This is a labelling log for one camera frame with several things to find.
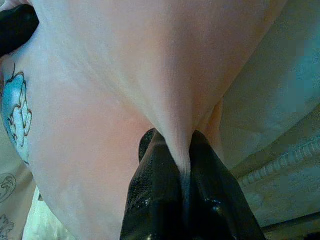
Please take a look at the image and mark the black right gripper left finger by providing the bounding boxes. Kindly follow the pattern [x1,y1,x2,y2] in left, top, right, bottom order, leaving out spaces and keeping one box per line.
[119,128,189,240]

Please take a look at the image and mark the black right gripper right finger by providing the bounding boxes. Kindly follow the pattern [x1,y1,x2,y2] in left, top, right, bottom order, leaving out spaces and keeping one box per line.
[188,129,266,240]

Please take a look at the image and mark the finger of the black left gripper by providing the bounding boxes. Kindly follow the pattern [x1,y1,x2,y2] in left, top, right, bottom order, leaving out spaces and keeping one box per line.
[0,4,40,59]

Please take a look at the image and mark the cartoon print bed sheet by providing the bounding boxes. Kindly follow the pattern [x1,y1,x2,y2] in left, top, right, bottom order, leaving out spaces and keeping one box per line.
[0,0,288,240]

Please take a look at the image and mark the white mattress with piping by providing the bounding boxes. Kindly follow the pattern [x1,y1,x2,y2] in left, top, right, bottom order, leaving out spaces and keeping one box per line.
[229,134,320,228]

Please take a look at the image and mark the white quilt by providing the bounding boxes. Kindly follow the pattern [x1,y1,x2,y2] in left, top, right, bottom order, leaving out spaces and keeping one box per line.
[219,0,320,171]

